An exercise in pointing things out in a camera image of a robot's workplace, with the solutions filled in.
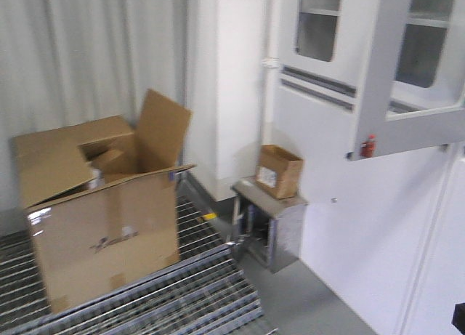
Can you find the grey curtain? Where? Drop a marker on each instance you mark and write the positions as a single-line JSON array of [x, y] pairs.
[[64, 62]]

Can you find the metal grate platform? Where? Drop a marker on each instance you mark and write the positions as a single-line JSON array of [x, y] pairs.
[[204, 293]]

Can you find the small steel cabinet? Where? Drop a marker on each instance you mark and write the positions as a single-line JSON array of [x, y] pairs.
[[269, 229]]

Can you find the open white cabinet door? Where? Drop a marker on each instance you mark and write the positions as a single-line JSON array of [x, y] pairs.
[[411, 94]]

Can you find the large open cardboard box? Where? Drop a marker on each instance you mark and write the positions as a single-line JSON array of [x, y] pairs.
[[100, 200]]

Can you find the small cardboard box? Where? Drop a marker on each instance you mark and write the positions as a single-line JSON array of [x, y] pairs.
[[278, 171]]

